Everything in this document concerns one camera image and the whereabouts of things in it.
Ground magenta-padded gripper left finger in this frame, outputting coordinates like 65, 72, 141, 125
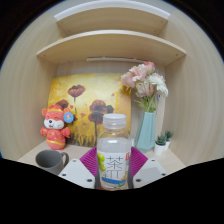
58, 146, 100, 190

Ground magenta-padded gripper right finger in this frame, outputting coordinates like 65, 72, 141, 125
128, 146, 168, 189

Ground clear plastic drink bottle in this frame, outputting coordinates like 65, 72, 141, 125
96, 113, 133, 191

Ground small potted succulent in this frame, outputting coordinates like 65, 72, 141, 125
153, 133, 168, 156
163, 129, 175, 150

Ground grey ribbed mug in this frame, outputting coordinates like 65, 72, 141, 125
35, 149, 70, 176

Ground pale teal faceted vase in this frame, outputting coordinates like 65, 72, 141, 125
134, 110, 157, 151

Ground red plush mouse toy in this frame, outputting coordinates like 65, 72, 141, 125
39, 104, 75, 151

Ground yellow poppy flower painting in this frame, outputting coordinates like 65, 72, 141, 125
47, 72, 133, 148

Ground pink and white flower bouquet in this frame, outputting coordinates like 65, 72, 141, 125
120, 60, 170, 113

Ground white light bar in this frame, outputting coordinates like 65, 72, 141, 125
86, 57, 146, 64

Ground light wooden shelf board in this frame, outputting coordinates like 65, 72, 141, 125
35, 29, 188, 67
53, 1, 171, 37

